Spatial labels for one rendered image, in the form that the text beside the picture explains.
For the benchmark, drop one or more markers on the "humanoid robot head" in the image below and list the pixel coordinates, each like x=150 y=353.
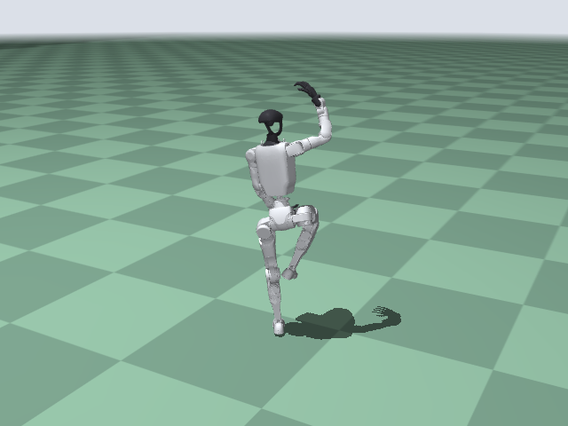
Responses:
x=269 y=117

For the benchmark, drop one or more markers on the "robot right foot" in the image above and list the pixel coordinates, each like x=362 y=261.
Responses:
x=288 y=274

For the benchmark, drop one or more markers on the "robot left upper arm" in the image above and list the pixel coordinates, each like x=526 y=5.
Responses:
x=250 y=156

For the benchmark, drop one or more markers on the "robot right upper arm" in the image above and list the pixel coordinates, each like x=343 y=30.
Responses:
x=299 y=147

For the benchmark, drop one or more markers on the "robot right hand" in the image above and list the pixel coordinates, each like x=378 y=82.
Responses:
x=310 y=91

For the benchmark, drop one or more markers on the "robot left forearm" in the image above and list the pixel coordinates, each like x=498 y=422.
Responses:
x=268 y=200

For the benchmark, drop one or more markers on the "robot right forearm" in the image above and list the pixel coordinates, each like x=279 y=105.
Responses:
x=324 y=123

